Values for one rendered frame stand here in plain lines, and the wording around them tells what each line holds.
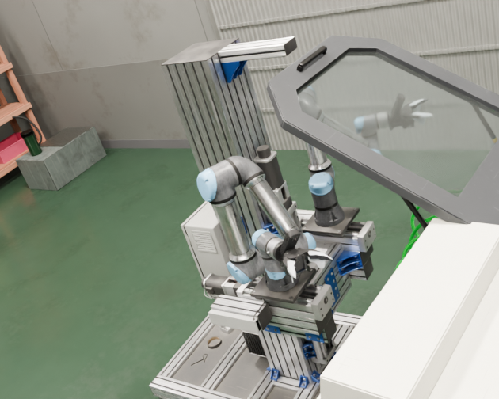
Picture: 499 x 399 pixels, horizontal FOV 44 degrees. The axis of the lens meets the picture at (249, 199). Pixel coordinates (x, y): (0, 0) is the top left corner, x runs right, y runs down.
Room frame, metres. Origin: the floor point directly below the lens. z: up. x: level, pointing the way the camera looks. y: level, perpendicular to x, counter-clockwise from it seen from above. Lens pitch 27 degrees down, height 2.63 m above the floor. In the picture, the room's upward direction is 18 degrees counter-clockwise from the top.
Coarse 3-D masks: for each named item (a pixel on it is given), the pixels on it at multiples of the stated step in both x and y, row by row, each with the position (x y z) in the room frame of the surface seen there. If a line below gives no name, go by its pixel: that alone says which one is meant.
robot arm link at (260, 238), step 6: (258, 234) 1.94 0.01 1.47; (264, 234) 1.92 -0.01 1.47; (270, 234) 1.91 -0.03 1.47; (252, 240) 1.95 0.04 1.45; (258, 240) 1.92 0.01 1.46; (264, 240) 1.89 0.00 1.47; (270, 240) 1.87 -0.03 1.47; (258, 246) 1.91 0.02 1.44; (264, 246) 1.88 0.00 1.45; (264, 252) 1.89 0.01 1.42
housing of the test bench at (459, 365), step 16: (496, 288) 1.28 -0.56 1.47; (480, 304) 1.24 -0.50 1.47; (496, 304) 1.22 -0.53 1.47; (480, 320) 1.18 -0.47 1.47; (496, 320) 1.17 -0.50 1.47; (464, 336) 1.15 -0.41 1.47; (480, 336) 1.13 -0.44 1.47; (496, 336) 1.11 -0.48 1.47; (464, 352) 1.10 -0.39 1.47; (480, 352) 1.08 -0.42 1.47; (496, 352) 1.06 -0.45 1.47; (448, 368) 1.06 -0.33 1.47; (464, 368) 1.05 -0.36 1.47; (480, 368) 1.03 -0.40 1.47; (496, 368) 1.02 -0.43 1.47; (448, 384) 1.02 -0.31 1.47; (464, 384) 1.00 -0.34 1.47; (480, 384) 0.99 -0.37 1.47; (496, 384) 0.98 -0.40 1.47
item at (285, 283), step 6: (288, 276) 2.16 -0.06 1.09; (270, 282) 2.18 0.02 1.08; (276, 282) 2.16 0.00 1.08; (282, 282) 2.16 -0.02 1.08; (288, 282) 2.16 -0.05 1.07; (294, 282) 2.16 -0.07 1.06; (270, 288) 2.18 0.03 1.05; (276, 288) 2.16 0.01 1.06; (282, 288) 2.15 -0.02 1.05; (288, 288) 2.15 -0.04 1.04
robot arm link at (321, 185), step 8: (320, 176) 2.62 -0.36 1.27; (328, 176) 2.60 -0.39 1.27; (312, 184) 2.58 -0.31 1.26; (320, 184) 2.55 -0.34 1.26; (328, 184) 2.55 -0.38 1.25; (312, 192) 2.57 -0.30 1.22; (320, 192) 2.54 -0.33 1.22; (328, 192) 2.54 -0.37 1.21; (320, 200) 2.55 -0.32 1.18; (328, 200) 2.54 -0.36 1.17; (336, 200) 2.56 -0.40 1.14
